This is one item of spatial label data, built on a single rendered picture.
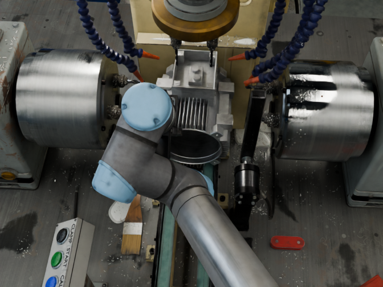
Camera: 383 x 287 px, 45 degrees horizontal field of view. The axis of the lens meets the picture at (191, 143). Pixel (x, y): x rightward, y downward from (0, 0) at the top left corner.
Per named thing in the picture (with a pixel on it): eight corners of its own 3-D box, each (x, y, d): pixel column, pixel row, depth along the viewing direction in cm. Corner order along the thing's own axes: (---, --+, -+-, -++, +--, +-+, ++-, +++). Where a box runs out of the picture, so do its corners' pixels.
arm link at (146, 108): (108, 121, 70) (131, 70, 71) (121, 127, 81) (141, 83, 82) (155, 142, 70) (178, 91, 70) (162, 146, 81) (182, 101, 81)
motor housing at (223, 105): (162, 104, 132) (159, 57, 116) (229, 109, 131) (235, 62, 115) (154, 164, 121) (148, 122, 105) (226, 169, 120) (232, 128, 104)
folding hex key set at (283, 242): (302, 239, 122) (304, 236, 121) (303, 250, 120) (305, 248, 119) (269, 237, 122) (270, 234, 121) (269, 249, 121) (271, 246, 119)
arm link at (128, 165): (155, 215, 77) (183, 155, 77) (100, 197, 70) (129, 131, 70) (133, 200, 83) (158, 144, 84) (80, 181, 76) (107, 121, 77)
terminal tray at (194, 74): (175, 68, 119) (175, 48, 112) (217, 71, 118) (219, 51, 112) (171, 105, 112) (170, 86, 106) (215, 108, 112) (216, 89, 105)
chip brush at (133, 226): (129, 185, 131) (128, 183, 130) (146, 185, 131) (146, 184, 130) (120, 255, 120) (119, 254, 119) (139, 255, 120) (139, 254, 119)
